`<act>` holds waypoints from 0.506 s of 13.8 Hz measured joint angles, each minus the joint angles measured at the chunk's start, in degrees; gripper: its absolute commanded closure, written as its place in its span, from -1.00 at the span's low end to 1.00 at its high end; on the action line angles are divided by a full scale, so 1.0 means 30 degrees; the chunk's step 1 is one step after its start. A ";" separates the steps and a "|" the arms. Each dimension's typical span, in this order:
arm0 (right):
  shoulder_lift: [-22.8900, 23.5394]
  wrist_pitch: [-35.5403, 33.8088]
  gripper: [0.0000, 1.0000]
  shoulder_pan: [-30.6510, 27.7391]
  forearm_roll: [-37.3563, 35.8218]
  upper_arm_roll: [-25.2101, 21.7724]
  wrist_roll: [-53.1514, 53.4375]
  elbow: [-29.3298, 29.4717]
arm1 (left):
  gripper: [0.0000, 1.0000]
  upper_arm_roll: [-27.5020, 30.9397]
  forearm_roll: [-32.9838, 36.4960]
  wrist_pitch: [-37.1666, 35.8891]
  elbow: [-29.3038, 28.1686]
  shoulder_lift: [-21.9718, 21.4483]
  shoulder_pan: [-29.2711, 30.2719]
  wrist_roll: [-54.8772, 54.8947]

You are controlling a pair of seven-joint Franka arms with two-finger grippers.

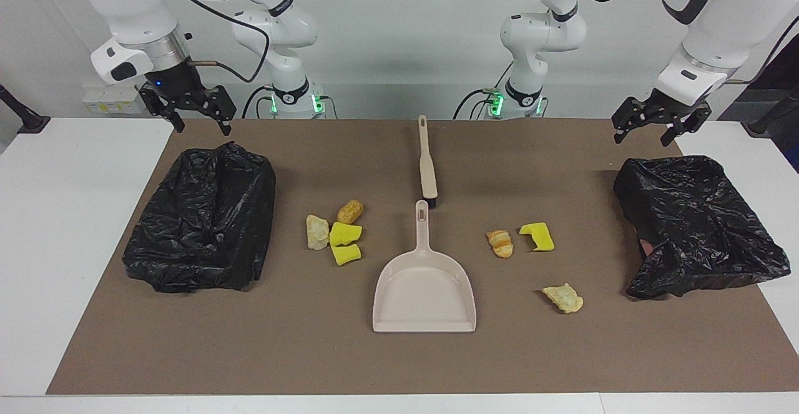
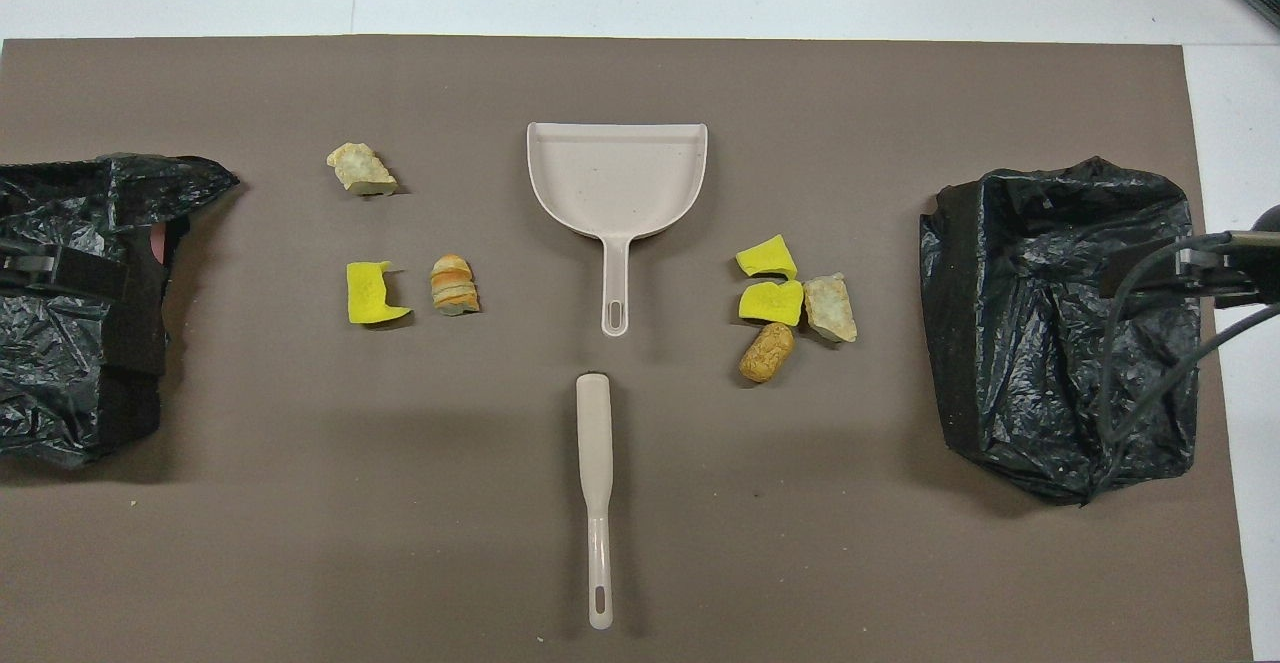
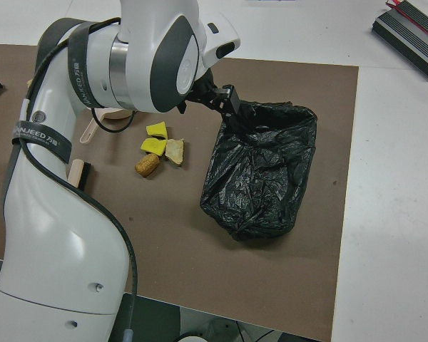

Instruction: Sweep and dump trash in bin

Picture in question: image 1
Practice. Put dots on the open black bag bin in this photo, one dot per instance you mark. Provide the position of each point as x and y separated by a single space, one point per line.
200 226

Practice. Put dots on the pale lumpy dumpling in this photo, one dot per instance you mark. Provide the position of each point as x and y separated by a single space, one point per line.
317 233

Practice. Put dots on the notched yellow sponge piece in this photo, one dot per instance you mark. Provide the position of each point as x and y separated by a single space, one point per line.
540 237

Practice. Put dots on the beige hand brush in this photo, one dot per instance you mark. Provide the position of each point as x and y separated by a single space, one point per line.
427 177

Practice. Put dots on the crumpled black bag bin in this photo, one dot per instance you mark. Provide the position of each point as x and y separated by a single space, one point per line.
693 233

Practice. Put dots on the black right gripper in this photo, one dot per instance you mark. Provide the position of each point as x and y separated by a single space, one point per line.
181 86

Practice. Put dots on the beige plastic dustpan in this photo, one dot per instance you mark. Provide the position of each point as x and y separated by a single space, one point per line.
424 295

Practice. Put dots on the brown bread roll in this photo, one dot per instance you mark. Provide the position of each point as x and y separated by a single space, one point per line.
350 211

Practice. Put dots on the white wall power strip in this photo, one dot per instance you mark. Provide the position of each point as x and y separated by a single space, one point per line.
106 98

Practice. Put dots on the orange striped croissant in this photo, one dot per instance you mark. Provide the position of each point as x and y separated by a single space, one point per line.
500 243

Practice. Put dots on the brown table mat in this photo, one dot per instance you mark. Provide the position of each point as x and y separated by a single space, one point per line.
312 339

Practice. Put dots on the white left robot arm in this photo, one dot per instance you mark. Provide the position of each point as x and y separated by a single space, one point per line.
724 20

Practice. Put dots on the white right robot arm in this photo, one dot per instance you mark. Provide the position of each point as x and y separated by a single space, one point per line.
131 8

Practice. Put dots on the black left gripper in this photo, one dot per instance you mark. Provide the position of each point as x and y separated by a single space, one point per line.
671 109

